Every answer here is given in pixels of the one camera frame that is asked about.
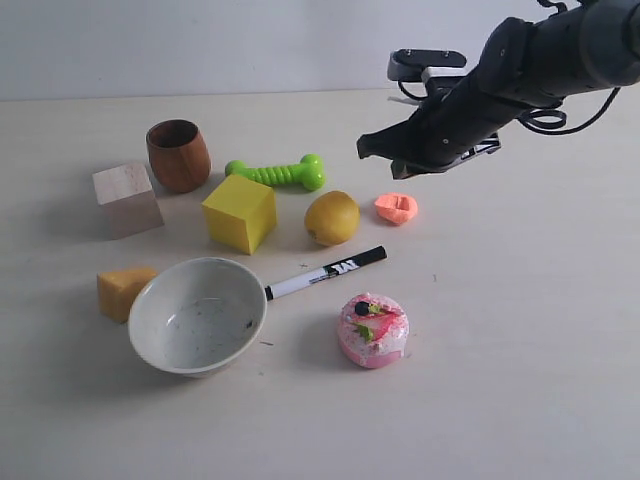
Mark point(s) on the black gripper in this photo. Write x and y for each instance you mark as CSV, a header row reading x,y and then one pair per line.
x,y
448,125

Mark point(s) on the black white marker pen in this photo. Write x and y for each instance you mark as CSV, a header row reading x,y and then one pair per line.
x,y
326,272

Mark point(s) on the light wooden cube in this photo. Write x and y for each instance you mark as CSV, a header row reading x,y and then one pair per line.
x,y
127,199

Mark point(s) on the green toy dog bone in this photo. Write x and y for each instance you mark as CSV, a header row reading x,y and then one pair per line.
x,y
308,172

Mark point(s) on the brown wooden cup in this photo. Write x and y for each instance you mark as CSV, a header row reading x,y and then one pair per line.
x,y
178,155

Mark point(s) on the yellow cube block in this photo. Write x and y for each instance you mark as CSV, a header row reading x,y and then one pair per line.
x,y
240,213

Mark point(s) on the small orange pink object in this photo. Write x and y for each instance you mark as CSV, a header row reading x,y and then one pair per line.
x,y
396,208

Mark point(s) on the yellow lemon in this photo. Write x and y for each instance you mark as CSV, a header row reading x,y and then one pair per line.
x,y
332,219

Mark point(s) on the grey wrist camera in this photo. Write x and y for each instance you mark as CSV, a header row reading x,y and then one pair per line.
x,y
435,70

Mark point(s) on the pink toy cake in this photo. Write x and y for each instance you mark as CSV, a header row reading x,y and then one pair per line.
x,y
373,330

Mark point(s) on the white ceramic bowl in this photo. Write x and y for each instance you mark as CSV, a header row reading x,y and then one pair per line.
x,y
197,317

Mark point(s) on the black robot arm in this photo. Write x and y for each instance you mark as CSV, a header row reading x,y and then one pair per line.
x,y
524,73

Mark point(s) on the yellow cheese wedge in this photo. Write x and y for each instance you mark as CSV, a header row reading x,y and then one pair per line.
x,y
117,290

